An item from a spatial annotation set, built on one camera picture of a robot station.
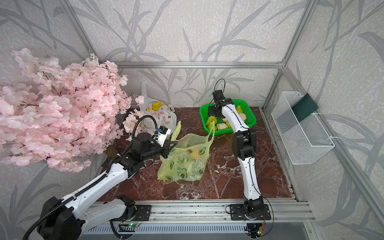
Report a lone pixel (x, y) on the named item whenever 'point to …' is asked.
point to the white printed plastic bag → (155, 114)
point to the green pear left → (211, 122)
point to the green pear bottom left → (212, 127)
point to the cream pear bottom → (221, 126)
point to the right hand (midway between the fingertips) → (214, 111)
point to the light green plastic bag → (186, 159)
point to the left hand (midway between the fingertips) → (177, 143)
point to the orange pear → (195, 153)
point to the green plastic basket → (246, 106)
